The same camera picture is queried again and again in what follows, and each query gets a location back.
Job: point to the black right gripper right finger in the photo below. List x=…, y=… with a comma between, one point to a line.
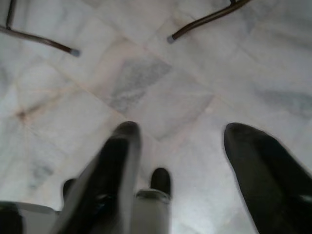
x=270, y=175

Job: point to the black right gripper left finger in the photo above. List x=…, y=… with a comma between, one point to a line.
x=109, y=175

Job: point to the brown metal chair leg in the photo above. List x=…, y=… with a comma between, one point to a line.
x=44, y=42
x=207, y=20

